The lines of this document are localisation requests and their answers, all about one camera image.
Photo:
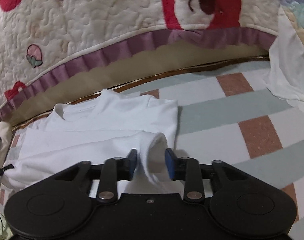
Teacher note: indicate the floral patchwork quilt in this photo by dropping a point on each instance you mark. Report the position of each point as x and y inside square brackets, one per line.
[287, 67]

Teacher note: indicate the white folded cloth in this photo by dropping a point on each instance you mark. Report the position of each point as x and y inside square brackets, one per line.
[4, 140]

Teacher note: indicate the checkered floor mat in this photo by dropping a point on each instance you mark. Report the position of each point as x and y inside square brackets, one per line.
[217, 110]

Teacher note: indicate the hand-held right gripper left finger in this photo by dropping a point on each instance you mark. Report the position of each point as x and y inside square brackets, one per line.
[132, 163]

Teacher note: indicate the light green cloth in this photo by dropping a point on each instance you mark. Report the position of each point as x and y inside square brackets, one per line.
[3, 233]

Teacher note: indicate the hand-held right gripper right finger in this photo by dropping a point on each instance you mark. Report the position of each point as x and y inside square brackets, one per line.
[169, 163]

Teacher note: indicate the white long-sleeve shirt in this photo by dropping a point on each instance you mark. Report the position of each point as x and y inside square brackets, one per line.
[91, 127]

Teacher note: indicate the red bear print quilt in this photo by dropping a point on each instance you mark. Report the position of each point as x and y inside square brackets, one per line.
[91, 17]

